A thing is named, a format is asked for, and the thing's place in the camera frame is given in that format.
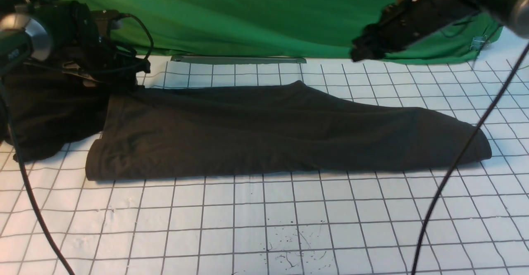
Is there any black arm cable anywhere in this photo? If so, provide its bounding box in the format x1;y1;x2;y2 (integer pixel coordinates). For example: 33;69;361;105
0;85;77;275
410;40;529;275

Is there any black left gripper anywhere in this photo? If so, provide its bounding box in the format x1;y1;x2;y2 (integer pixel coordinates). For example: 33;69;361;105
62;10;152;89

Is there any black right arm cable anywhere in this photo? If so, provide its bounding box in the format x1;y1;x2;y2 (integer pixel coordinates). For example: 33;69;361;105
410;40;529;275

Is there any white grid table cover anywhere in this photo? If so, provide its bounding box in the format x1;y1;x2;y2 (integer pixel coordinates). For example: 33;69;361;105
0;31;529;275

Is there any silver binder clip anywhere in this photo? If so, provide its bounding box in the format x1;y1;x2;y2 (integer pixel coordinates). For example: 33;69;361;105
469;35;488;52

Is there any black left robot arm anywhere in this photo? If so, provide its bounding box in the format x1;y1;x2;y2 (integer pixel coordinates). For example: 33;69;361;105
1;1;154;88

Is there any black garment pile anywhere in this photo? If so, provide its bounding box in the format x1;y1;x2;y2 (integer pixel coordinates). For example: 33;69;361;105
0;0;112;162

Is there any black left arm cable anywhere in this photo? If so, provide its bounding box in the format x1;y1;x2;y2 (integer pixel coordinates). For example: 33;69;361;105
0;85;77;275

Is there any green backdrop cloth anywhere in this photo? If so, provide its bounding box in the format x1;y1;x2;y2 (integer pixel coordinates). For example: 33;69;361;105
0;0;503;64

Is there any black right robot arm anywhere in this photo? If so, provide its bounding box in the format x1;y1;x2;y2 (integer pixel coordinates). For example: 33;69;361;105
350;0;529;62

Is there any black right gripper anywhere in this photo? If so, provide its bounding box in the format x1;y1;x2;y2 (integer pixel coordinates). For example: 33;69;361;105
350;0;476;62

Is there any dark gray long-sleeve top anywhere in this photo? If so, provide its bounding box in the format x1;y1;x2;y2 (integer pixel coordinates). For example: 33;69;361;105
85;81;492;181

